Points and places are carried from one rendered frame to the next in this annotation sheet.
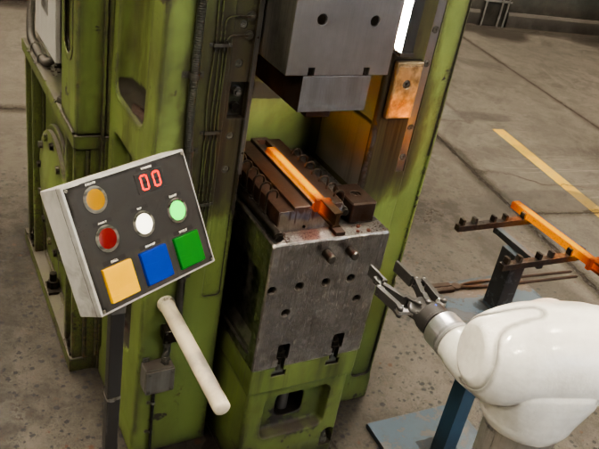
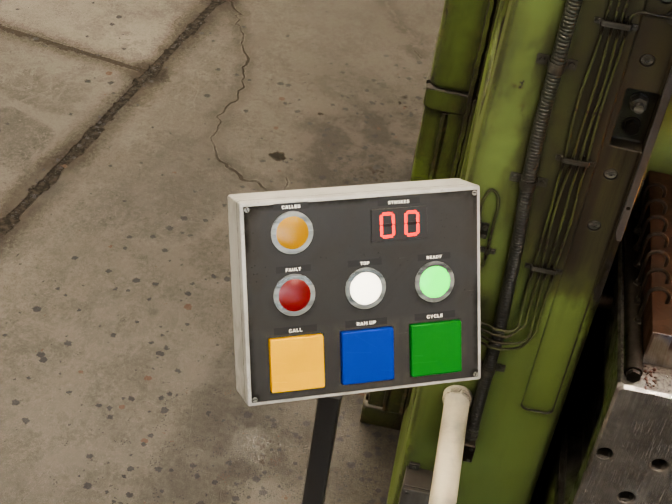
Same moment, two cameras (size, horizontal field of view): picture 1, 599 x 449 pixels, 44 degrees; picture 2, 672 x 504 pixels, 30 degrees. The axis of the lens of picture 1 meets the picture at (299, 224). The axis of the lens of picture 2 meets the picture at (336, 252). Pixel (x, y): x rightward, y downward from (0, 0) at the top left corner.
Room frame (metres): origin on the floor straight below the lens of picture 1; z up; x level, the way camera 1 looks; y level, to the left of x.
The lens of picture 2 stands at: (0.32, -0.40, 2.22)
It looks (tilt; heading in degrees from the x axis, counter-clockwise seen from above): 40 degrees down; 37
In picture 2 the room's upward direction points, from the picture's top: 9 degrees clockwise
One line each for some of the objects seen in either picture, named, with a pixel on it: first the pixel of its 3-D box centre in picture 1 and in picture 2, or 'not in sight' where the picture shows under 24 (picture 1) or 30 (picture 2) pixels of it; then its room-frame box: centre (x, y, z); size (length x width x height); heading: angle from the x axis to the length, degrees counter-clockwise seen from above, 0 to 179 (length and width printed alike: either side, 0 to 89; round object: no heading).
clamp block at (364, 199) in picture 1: (353, 202); not in sight; (1.93, -0.14, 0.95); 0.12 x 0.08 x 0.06; 32
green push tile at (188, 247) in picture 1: (188, 248); (434, 347); (1.42, 0.24, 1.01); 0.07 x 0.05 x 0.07; 147
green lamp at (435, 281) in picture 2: (177, 210); (434, 281); (1.45, 0.28, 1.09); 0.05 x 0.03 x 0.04; 122
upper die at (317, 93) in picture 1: (297, 64); not in sight; (1.96, 0.09, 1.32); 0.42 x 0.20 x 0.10; 32
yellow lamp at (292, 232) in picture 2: (95, 200); (292, 232); (1.30, 0.42, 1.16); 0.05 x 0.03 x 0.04; 122
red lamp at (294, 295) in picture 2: (107, 238); (294, 295); (1.28, 0.39, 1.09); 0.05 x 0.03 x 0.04; 122
